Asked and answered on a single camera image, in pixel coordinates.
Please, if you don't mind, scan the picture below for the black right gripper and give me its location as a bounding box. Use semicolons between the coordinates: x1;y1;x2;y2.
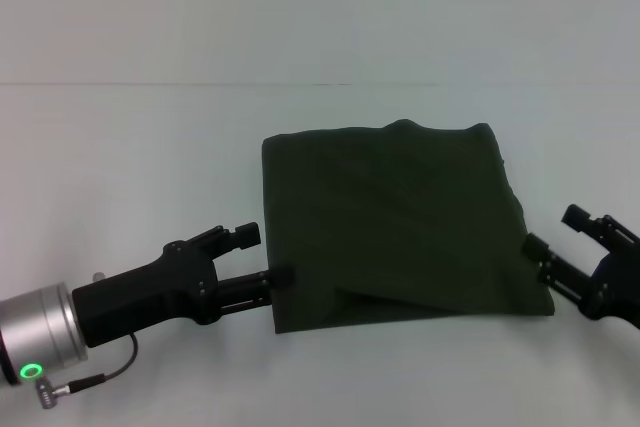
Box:
519;203;640;332

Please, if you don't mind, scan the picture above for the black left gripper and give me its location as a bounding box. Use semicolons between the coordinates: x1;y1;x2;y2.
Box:
71;220;297;349

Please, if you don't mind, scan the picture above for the dark green t-shirt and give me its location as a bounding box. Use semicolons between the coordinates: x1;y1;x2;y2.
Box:
261;119;556;336

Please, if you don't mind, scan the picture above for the left gripper cable with plug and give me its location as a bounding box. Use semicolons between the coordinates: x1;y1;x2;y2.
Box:
33;270;140;398

